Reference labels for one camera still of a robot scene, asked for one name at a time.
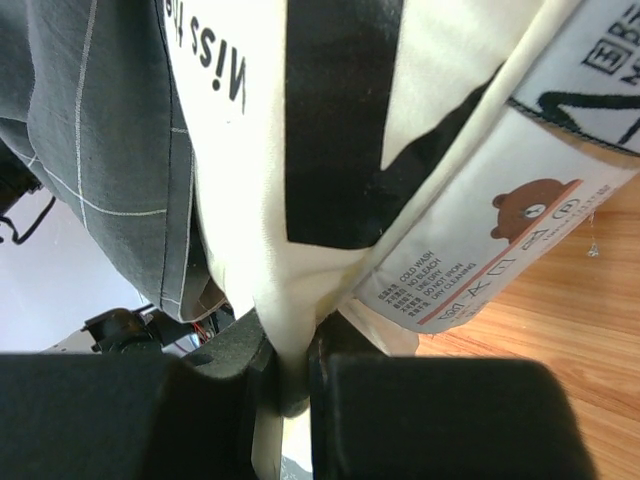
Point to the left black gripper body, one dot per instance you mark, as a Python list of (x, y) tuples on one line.
[(144, 329)]

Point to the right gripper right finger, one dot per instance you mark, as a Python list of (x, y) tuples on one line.
[(375, 416)]

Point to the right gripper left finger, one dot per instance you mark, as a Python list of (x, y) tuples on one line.
[(143, 415)]

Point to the dark grey checked pillowcase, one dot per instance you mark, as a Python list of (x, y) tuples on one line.
[(89, 105)]

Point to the cream white pillow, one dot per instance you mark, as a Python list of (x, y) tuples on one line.
[(398, 161)]

